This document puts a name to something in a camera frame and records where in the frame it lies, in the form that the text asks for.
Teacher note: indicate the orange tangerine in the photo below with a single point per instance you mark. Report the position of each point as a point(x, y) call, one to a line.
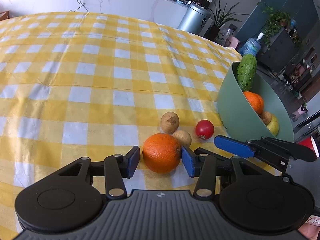
point(252, 99)
point(261, 108)
point(161, 153)

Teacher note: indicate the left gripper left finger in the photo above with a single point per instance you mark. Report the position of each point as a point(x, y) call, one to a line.
point(117, 167)

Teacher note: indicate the potted green plant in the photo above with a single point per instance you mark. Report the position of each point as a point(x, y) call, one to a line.
point(220, 16)

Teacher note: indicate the green cucumber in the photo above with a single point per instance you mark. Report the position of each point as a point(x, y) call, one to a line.
point(246, 72)

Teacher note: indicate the dark grey drawer cabinet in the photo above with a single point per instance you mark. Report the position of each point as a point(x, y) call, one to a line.
point(279, 53)

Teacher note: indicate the yellow pear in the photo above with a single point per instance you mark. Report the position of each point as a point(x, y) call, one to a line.
point(273, 125)

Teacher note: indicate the trailing ivy plant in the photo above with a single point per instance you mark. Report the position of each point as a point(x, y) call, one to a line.
point(276, 21)

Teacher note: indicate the white marble tv cabinet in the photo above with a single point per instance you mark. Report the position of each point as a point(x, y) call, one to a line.
point(159, 11)

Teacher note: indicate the silver metal trash bin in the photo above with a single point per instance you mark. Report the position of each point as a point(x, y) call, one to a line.
point(196, 20)

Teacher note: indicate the green plastic colander bowl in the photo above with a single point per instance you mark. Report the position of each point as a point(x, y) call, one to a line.
point(239, 118)

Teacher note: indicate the pink piggy bank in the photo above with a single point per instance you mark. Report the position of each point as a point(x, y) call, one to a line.
point(232, 42)

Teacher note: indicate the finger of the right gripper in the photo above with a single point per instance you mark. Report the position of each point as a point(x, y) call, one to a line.
point(232, 146)

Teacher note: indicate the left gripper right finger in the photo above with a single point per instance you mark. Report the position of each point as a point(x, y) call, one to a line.
point(203, 167)

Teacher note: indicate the orange cardboard box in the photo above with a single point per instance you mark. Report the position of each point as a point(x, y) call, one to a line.
point(4, 15)

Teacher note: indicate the blue water jug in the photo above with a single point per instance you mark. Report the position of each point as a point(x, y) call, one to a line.
point(252, 46)

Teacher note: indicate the red cherry tomato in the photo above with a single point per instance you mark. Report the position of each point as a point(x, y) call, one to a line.
point(204, 129)

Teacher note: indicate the yellow white checkered tablecloth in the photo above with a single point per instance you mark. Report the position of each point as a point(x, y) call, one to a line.
point(77, 84)

